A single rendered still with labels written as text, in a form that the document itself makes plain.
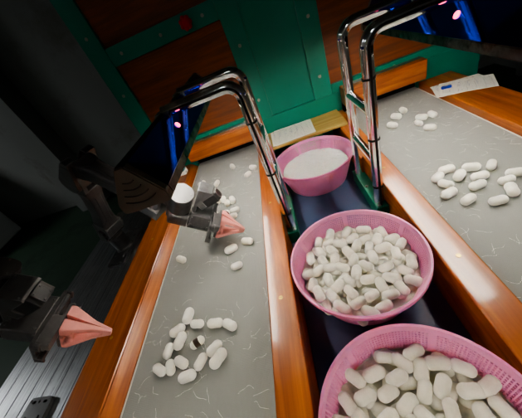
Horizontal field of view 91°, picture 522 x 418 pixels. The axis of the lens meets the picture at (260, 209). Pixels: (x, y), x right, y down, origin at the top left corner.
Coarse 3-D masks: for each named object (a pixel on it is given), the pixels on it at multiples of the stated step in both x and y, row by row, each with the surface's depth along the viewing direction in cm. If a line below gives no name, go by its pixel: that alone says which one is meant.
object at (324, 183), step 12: (300, 144) 97; (312, 144) 97; (324, 144) 95; (336, 144) 92; (348, 144) 86; (348, 156) 86; (336, 168) 76; (348, 168) 83; (288, 180) 81; (300, 180) 78; (312, 180) 78; (324, 180) 78; (336, 180) 81; (300, 192) 86; (312, 192) 84; (324, 192) 84
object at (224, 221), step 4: (224, 216) 68; (224, 220) 67; (228, 220) 69; (224, 224) 68; (228, 224) 68; (232, 224) 69; (236, 224) 70; (220, 228) 70; (240, 228) 71; (244, 228) 71; (216, 232) 69; (220, 232) 70; (224, 232) 71; (228, 232) 71; (232, 232) 71; (236, 232) 72; (240, 232) 72; (216, 236) 70; (220, 236) 71
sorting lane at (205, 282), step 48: (240, 192) 90; (192, 240) 79; (240, 240) 71; (192, 288) 64; (240, 288) 59; (192, 336) 54; (240, 336) 50; (144, 384) 50; (192, 384) 47; (240, 384) 44
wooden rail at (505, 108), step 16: (432, 80) 98; (448, 80) 94; (448, 96) 86; (464, 96) 82; (480, 96) 79; (496, 96) 76; (512, 96) 74; (480, 112) 75; (496, 112) 71; (512, 112) 68; (512, 128) 66
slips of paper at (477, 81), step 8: (456, 80) 91; (464, 80) 89; (472, 80) 87; (480, 80) 86; (488, 80) 84; (496, 80) 82; (432, 88) 93; (440, 88) 91; (448, 88) 89; (456, 88) 87; (464, 88) 85; (472, 88) 84; (480, 88) 82; (440, 96) 87
